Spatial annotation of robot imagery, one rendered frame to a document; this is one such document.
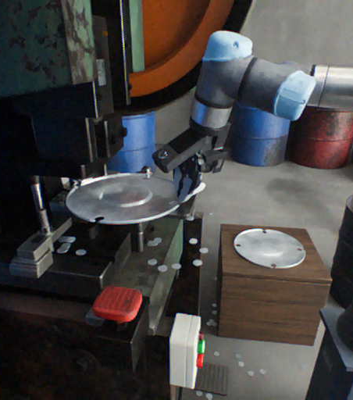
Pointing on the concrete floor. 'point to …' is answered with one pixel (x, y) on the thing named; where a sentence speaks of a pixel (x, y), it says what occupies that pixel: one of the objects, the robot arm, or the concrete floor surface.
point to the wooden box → (269, 292)
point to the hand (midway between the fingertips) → (178, 198)
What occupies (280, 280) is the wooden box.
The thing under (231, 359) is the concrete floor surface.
